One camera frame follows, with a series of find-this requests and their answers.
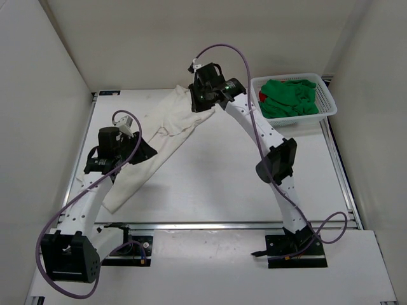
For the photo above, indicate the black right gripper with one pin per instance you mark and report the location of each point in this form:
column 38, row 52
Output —
column 196, row 107

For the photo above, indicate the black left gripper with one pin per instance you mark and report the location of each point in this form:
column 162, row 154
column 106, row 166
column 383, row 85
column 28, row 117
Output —
column 144, row 152

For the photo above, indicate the white t shirt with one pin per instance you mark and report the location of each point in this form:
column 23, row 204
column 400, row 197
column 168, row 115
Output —
column 165, row 128

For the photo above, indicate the green t shirt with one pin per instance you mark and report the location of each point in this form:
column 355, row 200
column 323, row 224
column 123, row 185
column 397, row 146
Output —
column 287, row 99

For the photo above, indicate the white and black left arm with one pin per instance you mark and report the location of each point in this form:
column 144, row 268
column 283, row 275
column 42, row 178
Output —
column 75, row 251

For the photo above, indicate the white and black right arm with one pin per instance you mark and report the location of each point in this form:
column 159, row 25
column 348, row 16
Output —
column 277, row 159

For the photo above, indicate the red t shirt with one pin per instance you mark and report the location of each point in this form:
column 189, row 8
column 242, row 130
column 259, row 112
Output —
column 262, row 97

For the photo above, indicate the dark blue table label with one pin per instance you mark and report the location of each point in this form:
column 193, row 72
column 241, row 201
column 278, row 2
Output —
column 109, row 93

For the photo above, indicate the white plastic basket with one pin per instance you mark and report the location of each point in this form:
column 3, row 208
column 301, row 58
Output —
column 323, row 99

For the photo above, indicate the white front cover board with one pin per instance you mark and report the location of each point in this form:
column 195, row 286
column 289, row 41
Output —
column 216, row 267

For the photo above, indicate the aluminium left table rail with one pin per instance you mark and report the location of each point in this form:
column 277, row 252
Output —
column 80, row 149

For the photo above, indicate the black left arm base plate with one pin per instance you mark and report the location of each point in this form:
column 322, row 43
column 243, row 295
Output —
column 137, row 253

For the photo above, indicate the aluminium right table rail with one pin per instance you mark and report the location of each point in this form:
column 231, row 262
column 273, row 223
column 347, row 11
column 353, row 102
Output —
column 341, row 175

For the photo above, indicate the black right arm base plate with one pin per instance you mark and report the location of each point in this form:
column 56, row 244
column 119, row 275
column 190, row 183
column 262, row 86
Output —
column 292, row 251

